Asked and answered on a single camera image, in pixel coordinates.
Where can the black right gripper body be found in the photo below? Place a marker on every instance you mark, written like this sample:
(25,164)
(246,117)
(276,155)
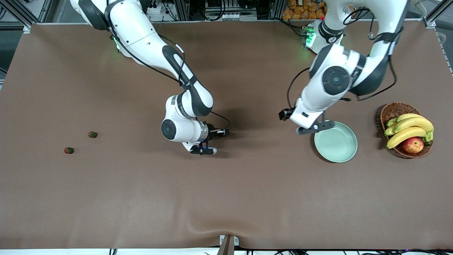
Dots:
(211,132)

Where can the red strawberry green top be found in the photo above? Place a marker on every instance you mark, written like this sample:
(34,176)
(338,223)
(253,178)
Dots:
(69,150)
(92,134)

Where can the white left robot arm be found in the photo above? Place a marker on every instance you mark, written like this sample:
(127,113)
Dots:
(334,79)

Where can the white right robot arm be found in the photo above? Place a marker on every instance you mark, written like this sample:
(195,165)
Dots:
(138,32)

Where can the pale green round plate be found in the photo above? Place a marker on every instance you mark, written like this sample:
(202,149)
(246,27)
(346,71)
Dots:
(338,143)

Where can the brown table cover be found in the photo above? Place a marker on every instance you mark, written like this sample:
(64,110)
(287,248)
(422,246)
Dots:
(226,184)

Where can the greenish banana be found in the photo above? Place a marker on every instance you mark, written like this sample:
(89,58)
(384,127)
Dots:
(391,122)
(389,131)

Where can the bag of orange bread rolls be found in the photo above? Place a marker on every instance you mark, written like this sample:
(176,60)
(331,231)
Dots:
(302,10)

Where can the white connector strip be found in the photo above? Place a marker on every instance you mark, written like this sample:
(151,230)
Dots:
(237,16)

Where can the brown wicker basket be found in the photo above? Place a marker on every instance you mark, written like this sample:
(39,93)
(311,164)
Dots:
(396,110)

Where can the brown pole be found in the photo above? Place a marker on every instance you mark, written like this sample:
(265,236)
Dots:
(226,248)

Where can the small yellow banana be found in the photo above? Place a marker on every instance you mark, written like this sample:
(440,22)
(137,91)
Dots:
(405,117)

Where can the large yellow banana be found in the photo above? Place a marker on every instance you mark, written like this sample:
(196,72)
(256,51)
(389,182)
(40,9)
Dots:
(403,136)
(417,123)

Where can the red apple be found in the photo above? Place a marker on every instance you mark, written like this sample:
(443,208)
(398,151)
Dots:
(413,145)

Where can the white power strip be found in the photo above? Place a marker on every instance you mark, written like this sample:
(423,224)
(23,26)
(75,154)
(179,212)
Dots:
(154,9)

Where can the white metal bracket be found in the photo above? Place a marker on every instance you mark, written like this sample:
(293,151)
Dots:
(236,241)

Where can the aluminium frame profile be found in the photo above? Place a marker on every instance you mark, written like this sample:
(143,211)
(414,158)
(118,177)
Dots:
(433,16)
(21,14)

